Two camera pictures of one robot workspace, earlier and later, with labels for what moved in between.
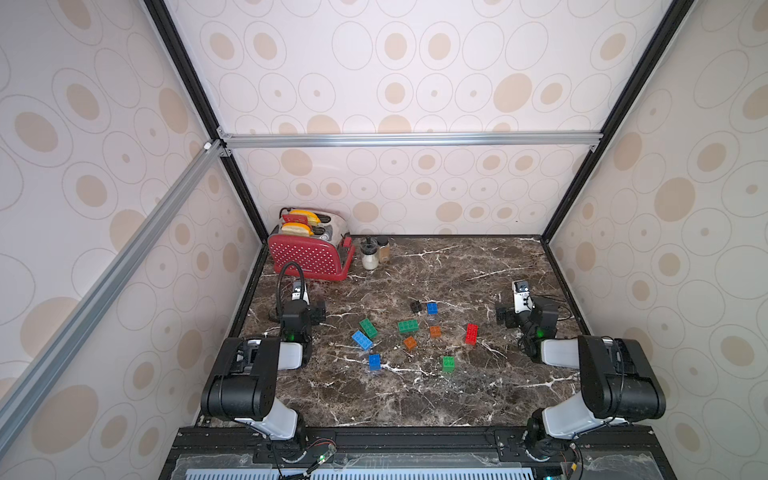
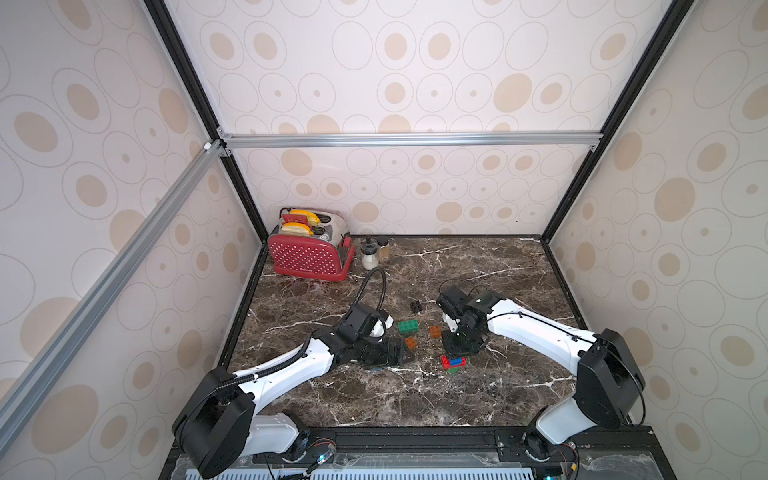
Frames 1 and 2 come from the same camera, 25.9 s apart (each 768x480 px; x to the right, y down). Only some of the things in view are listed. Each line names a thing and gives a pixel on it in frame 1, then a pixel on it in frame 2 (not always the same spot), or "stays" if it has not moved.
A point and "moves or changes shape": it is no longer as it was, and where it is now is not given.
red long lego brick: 472,333 moves or changes shape
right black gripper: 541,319 → 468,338
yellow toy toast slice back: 312,218 stays
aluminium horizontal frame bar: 455,138 stays
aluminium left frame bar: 112,280 stays
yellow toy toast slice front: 296,229 stays
